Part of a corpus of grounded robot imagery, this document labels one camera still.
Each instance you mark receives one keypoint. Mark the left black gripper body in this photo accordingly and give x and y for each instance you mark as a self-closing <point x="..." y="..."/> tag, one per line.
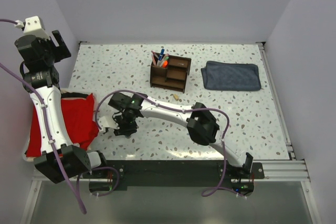
<point x="49" y="48"/>

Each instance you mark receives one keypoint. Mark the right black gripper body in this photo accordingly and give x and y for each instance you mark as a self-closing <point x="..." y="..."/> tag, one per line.
<point x="126" y="124"/>

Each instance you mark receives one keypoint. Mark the red gel pen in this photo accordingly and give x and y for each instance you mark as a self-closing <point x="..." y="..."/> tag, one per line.
<point x="154" y="58"/>

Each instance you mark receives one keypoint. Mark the brown wooden desk organizer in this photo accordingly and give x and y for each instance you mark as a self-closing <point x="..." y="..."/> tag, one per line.
<point x="173" y="76"/>

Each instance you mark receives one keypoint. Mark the orange black highlighter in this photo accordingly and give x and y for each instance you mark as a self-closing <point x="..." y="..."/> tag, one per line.
<point x="165" y="63"/>

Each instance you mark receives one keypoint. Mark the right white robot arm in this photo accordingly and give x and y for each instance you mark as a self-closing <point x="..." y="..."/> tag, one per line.
<point x="206" y="126"/>

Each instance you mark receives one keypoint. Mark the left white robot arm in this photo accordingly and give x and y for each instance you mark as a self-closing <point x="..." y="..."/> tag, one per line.
<point x="59" y="157"/>

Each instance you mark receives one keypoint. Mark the red cloth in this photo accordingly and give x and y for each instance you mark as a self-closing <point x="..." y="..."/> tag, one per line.
<point x="76" y="119"/>

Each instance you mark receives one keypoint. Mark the white tray with cloths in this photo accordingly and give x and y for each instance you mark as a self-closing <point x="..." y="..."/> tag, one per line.
<point x="29" y="155"/>

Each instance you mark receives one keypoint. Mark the dark blue folded towel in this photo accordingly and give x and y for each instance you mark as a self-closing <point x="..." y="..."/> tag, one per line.
<point x="219" y="76"/>

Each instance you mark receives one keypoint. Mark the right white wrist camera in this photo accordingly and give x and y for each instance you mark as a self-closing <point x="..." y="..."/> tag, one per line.
<point x="106" y="123"/>

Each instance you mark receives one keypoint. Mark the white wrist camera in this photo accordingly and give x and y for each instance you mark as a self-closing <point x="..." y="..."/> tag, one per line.
<point x="106" y="123"/>
<point x="33" y="26"/>

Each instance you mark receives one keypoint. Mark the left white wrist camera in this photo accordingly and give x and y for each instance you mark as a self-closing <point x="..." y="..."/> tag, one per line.
<point x="33" y="26"/>

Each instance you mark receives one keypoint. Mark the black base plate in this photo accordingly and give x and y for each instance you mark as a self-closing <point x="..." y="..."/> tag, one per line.
<point x="174" y="173"/>

